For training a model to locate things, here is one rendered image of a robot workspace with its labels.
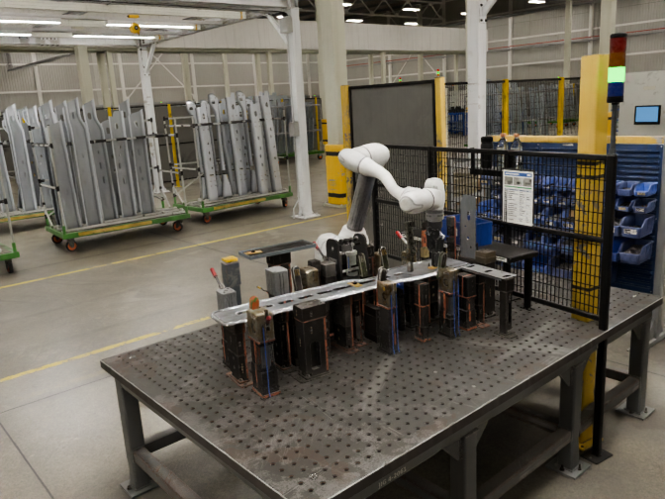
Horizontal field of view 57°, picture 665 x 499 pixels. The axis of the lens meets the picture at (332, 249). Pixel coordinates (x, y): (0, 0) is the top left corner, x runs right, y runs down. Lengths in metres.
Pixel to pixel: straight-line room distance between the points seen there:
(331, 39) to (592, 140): 8.08
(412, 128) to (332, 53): 5.49
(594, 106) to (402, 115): 2.70
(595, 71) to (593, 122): 0.23
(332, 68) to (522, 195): 7.72
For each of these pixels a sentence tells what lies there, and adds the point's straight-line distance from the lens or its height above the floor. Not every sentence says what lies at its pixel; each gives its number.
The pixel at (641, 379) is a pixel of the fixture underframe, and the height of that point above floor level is 0.22.
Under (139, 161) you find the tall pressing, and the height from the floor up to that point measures 1.11.
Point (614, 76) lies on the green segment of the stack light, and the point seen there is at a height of 1.89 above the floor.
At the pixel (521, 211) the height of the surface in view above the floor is 1.23.
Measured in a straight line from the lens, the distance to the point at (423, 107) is 5.42.
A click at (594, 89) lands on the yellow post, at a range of 3.16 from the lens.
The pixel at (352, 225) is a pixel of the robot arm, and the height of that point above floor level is 1.13.
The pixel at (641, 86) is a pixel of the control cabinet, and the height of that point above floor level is 1.80.
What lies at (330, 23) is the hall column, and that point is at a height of 3.12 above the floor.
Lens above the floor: 1.86
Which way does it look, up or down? 14 degrees down
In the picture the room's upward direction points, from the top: 3 degrees counter-clockwise
